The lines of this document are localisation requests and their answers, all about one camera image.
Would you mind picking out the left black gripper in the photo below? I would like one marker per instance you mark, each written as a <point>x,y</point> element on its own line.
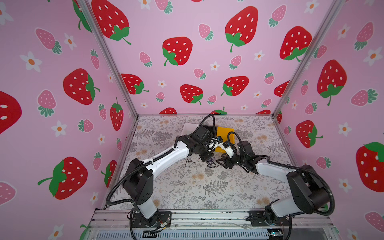
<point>204,158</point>

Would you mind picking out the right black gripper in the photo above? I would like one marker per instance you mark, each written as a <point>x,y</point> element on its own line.
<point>233,160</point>

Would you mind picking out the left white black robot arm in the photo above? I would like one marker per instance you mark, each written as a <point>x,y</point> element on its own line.
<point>137,185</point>

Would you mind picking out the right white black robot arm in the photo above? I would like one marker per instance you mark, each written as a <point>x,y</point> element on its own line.
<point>310,194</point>

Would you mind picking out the white plastic bin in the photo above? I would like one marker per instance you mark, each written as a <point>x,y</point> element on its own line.
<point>189,128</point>

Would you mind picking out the yellow plastic bin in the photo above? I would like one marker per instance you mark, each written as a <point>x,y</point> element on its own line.
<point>223,133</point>

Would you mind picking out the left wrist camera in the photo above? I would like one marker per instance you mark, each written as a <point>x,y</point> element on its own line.
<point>215,142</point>

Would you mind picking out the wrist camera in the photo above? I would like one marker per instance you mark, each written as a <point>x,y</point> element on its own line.
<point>215,142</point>
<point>227,147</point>

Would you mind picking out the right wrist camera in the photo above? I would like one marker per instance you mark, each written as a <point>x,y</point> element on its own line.
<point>227,147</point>

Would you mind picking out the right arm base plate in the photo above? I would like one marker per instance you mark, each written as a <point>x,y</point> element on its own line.
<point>266,219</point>

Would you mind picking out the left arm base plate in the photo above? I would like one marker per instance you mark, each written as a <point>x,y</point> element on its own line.
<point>159,219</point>

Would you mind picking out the aluminium rail frame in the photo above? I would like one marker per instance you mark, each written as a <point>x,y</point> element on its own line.
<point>221,224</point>

